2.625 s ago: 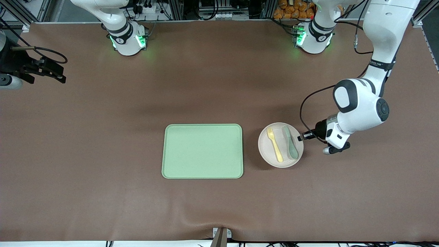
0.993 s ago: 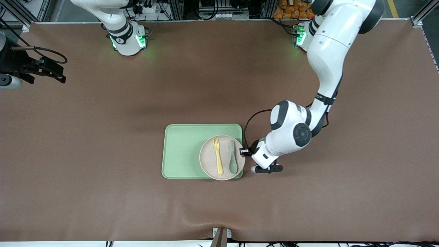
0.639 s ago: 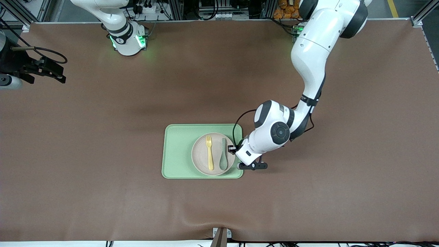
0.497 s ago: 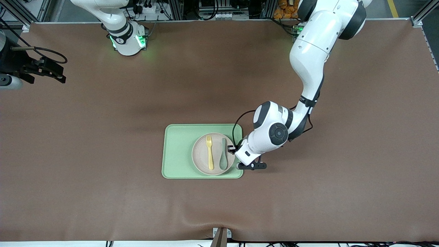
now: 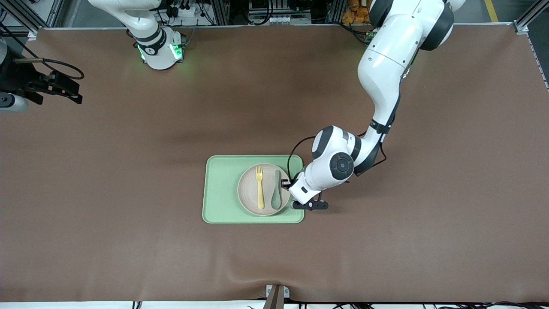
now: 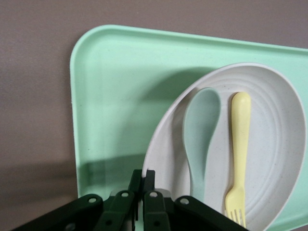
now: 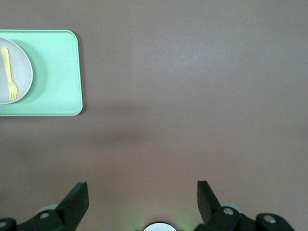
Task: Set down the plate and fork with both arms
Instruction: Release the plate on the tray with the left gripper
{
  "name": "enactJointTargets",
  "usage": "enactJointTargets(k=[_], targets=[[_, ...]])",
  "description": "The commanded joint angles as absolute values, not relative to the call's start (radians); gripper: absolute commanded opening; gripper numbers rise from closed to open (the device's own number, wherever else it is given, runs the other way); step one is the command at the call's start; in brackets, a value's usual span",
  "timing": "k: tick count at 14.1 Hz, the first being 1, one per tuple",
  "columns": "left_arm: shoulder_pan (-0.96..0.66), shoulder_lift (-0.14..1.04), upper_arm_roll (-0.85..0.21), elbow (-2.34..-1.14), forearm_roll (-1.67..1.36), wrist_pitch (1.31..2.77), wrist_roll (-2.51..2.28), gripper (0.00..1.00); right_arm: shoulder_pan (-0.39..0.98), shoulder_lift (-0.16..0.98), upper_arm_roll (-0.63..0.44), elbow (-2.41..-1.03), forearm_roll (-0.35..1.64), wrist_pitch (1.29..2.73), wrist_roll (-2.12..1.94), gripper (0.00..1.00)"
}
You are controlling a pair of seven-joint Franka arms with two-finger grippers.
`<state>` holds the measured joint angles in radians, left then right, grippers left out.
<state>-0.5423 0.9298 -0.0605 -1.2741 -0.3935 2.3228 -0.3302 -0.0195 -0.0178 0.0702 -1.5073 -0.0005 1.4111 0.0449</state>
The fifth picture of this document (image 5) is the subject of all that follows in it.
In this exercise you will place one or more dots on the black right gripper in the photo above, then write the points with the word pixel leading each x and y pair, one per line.
pixel 18 79

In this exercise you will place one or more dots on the yellow plastic fork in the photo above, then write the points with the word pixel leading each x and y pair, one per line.
pixel 260 193

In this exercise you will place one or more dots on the round beige speckled plate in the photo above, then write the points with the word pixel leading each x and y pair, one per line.
pixel 246 189

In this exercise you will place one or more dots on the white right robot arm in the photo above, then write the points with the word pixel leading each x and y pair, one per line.
pixel 158 51

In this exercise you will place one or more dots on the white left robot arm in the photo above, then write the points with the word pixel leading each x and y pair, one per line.
pixel 386 64

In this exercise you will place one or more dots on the sage green plastic spoon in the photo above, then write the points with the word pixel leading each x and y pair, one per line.
pixel 276 199

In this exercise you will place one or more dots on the light green rectangular tray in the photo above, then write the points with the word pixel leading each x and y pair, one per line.
pixel 218 193

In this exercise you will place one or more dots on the brown table cover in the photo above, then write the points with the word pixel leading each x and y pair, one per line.
pixel 128 171

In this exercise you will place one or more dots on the white power strip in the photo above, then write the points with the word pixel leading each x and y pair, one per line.
pixel 186 10

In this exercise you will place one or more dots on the orange packaged snacks pile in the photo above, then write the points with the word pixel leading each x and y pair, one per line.
pixel 354 13

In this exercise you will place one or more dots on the aluminium frame profile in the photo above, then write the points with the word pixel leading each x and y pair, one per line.
pixel 221 13
pixel 521 28
pixel 32 34
pixel 336 10

